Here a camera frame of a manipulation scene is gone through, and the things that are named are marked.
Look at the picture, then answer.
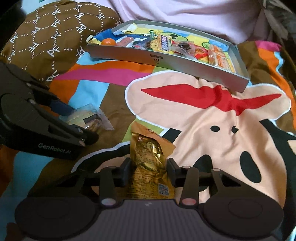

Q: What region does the red snack packet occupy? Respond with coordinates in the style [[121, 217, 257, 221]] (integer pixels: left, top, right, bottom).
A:
[[194, 45, 208, 59]]

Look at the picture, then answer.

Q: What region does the pink bed sheet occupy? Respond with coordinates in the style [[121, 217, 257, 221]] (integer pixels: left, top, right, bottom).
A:
[[102, 1, 271, 44]]

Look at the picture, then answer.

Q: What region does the clear round biscuit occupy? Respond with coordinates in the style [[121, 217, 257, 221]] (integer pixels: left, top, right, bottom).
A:
[[59, 104, 114, 133]]

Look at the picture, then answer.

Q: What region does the gold foil snack packet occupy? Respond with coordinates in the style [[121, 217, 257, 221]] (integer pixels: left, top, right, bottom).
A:
[[125, 122, 176, 199]]

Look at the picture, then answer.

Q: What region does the brown patterned pillow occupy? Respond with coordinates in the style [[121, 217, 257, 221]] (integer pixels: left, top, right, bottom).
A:
[[1, 1, 120, 85]]

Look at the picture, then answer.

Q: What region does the dark dried meat packet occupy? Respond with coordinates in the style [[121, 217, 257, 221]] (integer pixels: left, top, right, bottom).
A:
[[170, 41, 196, 59]]

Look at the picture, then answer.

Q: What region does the clear bag of clothes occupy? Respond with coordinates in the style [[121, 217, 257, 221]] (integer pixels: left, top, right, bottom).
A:
[[259, 0, 296, 82]]

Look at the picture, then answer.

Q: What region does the colourful cartoon blanket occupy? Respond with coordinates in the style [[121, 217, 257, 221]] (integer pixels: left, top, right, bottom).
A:
[[1, 41, 295, 240]]

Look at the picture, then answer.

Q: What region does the pink sausage pack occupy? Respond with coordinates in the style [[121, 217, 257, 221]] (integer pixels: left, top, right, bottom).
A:
[[116, 37, 134, 47]]

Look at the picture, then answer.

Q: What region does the grey cardboard box tray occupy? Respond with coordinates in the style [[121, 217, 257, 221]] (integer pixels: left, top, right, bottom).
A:
[[87, 20, 250, 92]]

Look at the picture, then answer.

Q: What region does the yellow blue biscuit packet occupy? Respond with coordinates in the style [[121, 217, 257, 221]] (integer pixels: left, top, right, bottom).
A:
[[149, 30, 173, 54]]

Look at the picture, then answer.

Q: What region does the orange white snack packet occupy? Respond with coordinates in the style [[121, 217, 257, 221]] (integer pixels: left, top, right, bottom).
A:
[[208, 44, 235, 73]]

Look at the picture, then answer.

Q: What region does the small orange fruit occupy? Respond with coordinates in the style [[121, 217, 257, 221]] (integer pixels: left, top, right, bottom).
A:
[[100, 38, 117, 46]]

